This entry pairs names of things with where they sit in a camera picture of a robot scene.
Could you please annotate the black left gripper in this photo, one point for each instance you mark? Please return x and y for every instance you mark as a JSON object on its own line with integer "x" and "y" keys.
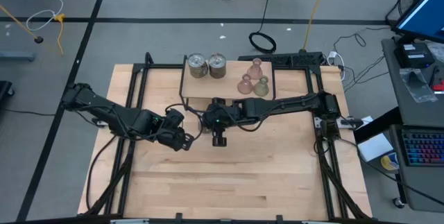
{"x": 173, "y": 130}

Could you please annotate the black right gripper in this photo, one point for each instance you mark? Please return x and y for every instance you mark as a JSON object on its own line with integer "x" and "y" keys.
{"x": 220, "y": 116}

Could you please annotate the pink glass candlestick holder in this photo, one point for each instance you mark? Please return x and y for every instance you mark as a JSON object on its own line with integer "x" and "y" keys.
{"x": 255, "y": 71}
{"x": 245, "y": 87}

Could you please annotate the green glass candlestick holder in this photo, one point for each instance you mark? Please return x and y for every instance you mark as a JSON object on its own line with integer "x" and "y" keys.
{"x": 261, "y": 88}

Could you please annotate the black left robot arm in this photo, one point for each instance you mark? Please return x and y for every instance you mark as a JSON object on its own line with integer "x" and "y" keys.
{"x": 104, "y": 111}

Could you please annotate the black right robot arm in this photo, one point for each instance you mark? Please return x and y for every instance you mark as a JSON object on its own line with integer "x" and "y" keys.
{"x": 277, "y": 106}

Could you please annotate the wooden shelf with black legs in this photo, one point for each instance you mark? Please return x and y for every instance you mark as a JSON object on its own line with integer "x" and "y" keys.
{"x": 229, "y": 88}

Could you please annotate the white power adapter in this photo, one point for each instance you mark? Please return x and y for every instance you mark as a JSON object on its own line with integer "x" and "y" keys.
{"x": 332, "y": 55}

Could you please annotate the black desk strut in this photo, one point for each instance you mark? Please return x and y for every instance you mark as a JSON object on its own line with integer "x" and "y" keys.
{"x": 378, "y": 125}

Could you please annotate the white box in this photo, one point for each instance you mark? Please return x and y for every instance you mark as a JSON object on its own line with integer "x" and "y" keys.
{"x": 376, "y": 147}

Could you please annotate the black floor object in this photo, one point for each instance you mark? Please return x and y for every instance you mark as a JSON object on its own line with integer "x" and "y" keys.
{"x": 5, "y": 90}

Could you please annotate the grey furniture base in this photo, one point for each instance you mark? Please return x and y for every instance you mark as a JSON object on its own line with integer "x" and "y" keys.
{"x": 17, "y": 56}

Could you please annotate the grey side desk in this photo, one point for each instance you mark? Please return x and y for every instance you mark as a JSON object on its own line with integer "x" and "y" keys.
{"x": 416, "y": 113}

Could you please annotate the black caster wheel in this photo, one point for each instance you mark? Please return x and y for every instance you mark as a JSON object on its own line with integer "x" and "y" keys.
{"x": 398, "y": 202}

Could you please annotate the clear plastic bag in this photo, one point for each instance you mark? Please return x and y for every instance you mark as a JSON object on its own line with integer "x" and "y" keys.
{"x": 416, "y": 85}

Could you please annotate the small black computer box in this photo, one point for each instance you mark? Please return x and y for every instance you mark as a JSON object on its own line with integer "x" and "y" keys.
{"x": 412, "y": 55}

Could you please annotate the backlit rainbow keyboard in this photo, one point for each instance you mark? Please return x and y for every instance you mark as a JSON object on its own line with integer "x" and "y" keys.
{"x": 423, "y": 147}

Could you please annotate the grey keyboard desk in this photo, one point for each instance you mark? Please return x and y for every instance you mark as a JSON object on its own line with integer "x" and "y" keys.
{"x": 423, "y": 186}

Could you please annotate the red tool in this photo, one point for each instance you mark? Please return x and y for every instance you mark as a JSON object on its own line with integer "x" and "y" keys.
{"x": 440, "y": 86}

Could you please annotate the blue computer monitor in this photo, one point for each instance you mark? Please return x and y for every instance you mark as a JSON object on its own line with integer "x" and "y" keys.
{"x": 426, "y": 16}

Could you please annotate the black aluminium table frame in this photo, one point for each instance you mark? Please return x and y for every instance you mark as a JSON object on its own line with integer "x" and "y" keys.
{"x": 163, "y": 66}

